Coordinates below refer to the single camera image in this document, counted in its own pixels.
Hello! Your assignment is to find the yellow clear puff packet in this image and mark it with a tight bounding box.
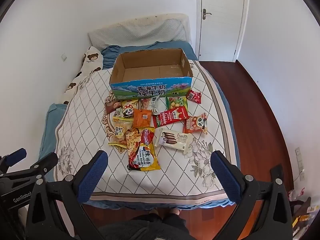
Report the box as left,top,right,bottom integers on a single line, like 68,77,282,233
108,119,134,147

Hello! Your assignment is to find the white door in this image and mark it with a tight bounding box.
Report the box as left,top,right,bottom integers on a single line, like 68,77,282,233
196,0,250,62

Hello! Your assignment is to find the yellow panda snack packet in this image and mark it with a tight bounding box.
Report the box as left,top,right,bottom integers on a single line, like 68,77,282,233
121,99,139,119

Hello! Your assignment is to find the blue bed sheet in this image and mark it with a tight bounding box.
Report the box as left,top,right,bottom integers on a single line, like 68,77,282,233
85,41,242,210

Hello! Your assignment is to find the large noodle packet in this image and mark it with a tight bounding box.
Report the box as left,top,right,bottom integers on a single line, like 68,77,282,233
126,127,161,172

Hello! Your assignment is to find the printed cardboard box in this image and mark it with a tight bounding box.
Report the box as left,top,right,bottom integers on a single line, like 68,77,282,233
109,48,194,98

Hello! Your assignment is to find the pink white object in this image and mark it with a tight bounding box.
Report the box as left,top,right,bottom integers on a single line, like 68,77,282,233
288,188,305,202

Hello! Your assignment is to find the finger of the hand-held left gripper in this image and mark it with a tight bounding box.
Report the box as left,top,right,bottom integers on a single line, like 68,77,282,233
29,152,58,179
0,148,27,173

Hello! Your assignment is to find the white grey snack packet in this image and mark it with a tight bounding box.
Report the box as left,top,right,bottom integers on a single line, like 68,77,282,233
142,97,160,113

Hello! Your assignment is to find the orange panda snack packet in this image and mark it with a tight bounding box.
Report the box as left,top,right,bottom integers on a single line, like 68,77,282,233
183,113,208,135

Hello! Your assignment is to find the red green-edged snack packet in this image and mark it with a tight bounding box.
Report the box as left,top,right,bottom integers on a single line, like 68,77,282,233
152,106,189,128

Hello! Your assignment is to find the diamond pattern floral quilt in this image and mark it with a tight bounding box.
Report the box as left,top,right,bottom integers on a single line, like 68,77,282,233
55,60,238,207

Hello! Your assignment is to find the white headboard cover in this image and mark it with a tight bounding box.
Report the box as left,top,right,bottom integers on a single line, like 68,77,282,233
88,13,192,52

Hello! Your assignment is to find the white biscuit packet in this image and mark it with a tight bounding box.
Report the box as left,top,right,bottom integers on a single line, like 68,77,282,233
154,127,194,152

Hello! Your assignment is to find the bear print pillow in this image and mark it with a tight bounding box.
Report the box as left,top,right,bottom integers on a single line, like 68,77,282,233
62,46,104,105

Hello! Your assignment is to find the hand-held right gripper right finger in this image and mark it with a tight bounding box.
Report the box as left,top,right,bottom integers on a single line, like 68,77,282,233
210,150,293,240

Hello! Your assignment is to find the small red snack packet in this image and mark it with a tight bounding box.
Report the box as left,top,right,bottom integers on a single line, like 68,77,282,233
186,89,202,104

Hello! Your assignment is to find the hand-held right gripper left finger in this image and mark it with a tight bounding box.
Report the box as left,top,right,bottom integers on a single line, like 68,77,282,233
26,150,109,240

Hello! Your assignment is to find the brown snack packet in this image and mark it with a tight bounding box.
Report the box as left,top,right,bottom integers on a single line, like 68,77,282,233
104,100,123,115

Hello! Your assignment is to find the green snack packet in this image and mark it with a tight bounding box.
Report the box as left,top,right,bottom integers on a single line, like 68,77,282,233
165,96,188,110

